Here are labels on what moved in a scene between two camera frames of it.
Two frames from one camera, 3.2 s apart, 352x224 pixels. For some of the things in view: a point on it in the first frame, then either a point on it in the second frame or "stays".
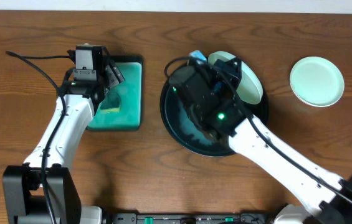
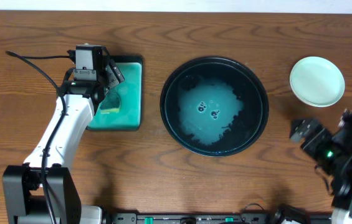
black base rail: (176, 218) stays
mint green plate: (317, 81) stays
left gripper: (111, 76) stays
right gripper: (236, 78) → (319, 132)
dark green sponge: (111, 102) stays
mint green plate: (250, 89) → (317, 81)
